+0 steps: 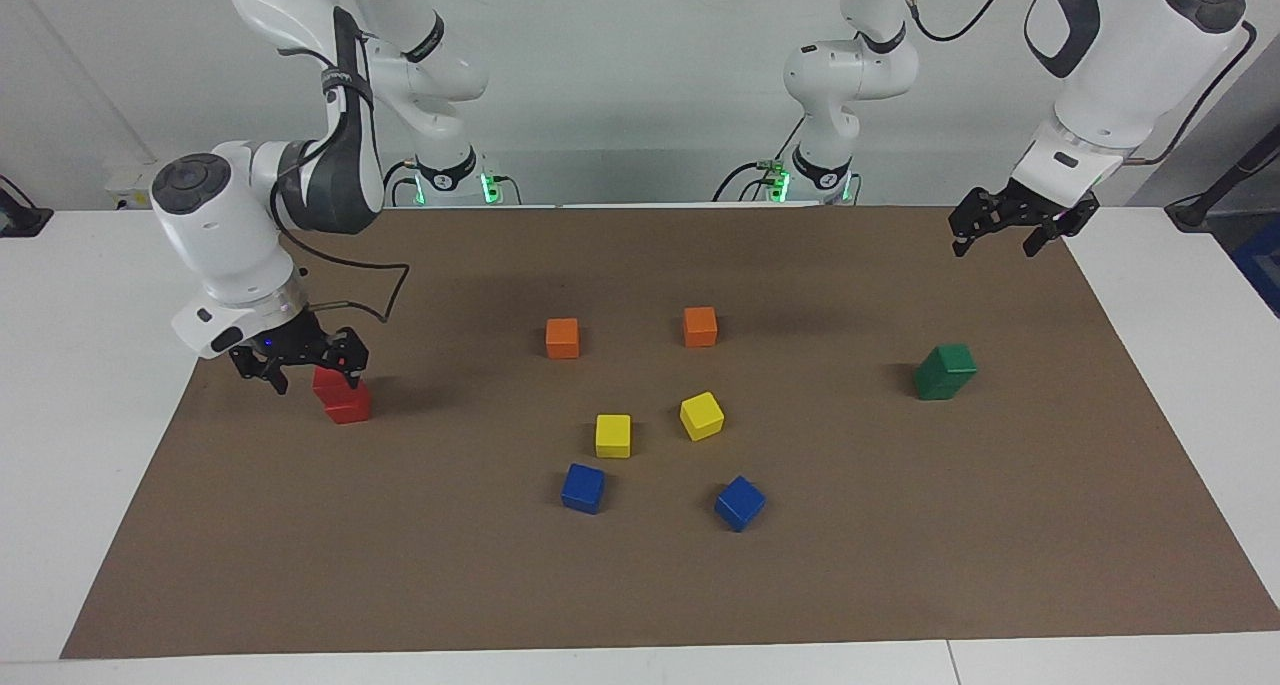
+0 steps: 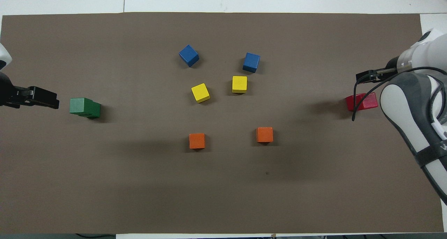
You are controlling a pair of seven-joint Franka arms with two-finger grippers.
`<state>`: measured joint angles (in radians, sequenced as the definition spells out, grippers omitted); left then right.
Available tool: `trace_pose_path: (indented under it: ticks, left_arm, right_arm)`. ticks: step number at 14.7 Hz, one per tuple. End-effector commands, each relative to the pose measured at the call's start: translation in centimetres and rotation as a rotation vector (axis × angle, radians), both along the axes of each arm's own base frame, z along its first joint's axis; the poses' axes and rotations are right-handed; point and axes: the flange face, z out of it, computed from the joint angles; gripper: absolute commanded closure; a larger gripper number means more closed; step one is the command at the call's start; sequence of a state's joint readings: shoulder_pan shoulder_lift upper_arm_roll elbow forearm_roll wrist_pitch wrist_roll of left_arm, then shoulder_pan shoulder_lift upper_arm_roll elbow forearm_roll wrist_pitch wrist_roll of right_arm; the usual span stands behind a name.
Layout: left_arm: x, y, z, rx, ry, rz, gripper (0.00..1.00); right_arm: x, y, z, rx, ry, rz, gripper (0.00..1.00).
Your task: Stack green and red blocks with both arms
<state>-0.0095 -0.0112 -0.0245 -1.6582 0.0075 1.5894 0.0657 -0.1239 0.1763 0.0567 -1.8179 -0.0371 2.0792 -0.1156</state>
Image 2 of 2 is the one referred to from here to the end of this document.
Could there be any black floor cable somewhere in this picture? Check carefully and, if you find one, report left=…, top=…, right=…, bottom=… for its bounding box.
left=75, top=233, right=116, bottom=239

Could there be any blue wooden cube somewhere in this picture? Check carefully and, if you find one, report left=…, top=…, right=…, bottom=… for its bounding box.
left=179, top=45, right=200, bottom=68
left=242, top=52, right=261, bottom=74

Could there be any red wooden cube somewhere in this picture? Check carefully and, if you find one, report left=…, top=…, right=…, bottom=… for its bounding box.
left=345, top=95, right=364, bottom=112
left=360, top=92, right=379, bottom=110

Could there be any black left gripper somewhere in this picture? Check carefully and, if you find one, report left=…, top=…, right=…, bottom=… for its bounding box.
left=0, top=72, right=60, bottom=110

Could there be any yellow wooden cube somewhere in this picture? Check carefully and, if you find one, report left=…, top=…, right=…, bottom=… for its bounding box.
left=191, top=83, right=211, bottom=103
left=232, top=76, right=248, bottom=94

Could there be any brown table mat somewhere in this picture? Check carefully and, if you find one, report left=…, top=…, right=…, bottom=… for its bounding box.
left=0, top=12, right=445, bottom=234

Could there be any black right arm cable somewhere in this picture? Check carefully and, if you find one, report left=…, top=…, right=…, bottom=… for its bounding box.
left=352, top=67, right=447, bottom=122

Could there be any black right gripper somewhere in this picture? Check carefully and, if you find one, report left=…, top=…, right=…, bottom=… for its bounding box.
left=356, top=56, right=400, bottom=83

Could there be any orange wooden cube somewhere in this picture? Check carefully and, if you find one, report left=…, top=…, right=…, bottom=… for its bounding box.
left=189, top=133, right=206, bottom=150
left=256, top=127, right=274, bottom=143

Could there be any green wooden cube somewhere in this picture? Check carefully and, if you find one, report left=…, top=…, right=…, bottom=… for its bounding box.
left=69, top=98, right=92, bottom=114
left=80, top=102, right=101, bottom=119

